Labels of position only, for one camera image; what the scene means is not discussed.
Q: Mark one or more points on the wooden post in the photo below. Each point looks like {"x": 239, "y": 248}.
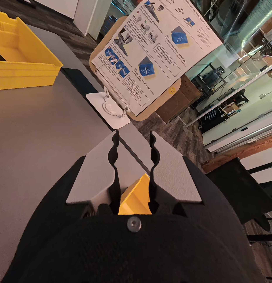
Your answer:
{"x": 244, "y": 152}

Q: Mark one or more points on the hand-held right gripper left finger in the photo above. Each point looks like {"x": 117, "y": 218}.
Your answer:
{"x": 91, "y": 176}

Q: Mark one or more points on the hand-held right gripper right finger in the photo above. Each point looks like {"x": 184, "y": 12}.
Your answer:
{"x": 175, "y": 176}

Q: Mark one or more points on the yellow divided plastic bin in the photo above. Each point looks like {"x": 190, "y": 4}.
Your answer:
{"x": 23, "y": 75}

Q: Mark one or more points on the printed instruction sheet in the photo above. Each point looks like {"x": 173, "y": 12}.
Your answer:
{"x": 167, "y": 44}

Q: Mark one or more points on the cardboard box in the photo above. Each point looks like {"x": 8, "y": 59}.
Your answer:
{"x": 182, "y": 104}

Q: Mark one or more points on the yellow smiley sticker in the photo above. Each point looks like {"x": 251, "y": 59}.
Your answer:
{"x": 172, "y": 90}

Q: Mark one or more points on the black leaning panel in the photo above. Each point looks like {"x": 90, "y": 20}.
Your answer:
{"x": 235, "y": 190}

